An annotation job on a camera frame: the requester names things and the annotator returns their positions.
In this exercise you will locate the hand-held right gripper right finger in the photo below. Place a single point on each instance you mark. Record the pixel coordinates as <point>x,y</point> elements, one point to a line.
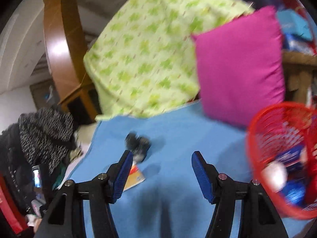
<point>201,176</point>

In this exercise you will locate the wooden cabinet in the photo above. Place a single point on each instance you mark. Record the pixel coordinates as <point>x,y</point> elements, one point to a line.
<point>59,42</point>

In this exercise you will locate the black white dotted garment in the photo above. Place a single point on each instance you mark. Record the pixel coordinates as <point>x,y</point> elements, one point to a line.
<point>44,133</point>

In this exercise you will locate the small floral cloth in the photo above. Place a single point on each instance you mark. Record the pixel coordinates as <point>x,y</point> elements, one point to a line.
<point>75,155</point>

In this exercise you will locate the red plastic basket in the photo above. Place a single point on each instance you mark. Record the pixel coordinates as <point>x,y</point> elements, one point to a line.
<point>257,138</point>

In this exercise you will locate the rough wooden table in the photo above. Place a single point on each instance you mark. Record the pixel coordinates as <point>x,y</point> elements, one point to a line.
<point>302,79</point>

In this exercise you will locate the blue plastic bag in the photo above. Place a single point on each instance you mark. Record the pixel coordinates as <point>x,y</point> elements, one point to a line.
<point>294,191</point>

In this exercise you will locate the green clover print quilt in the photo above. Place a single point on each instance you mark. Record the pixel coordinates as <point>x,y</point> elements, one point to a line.
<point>138,54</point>

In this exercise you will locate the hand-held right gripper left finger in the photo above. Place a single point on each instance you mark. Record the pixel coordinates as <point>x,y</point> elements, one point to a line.
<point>121,176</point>

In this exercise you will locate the red cloth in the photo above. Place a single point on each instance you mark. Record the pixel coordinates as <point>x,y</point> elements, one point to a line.
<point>10,210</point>

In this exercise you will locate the black plastic bag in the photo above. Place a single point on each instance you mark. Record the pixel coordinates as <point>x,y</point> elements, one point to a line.
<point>137,145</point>

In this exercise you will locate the teal cloth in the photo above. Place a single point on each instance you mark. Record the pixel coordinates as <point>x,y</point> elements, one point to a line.
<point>59,176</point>

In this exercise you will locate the blue cardboard box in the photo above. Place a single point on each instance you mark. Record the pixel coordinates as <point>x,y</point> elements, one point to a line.
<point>289,158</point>

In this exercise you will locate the blue white tissue pack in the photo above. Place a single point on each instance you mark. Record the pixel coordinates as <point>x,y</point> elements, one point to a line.
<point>297,44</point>

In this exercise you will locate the pink pillow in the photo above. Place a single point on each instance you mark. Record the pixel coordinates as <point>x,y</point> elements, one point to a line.
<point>237,67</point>

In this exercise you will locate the white tissue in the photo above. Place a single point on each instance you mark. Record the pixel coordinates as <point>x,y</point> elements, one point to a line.
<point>273,176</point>

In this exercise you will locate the blue blanket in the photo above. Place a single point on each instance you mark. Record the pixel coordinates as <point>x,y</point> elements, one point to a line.
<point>173,133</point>

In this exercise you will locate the white orange paper carton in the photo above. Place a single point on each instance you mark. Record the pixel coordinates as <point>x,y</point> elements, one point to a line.
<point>136,177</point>

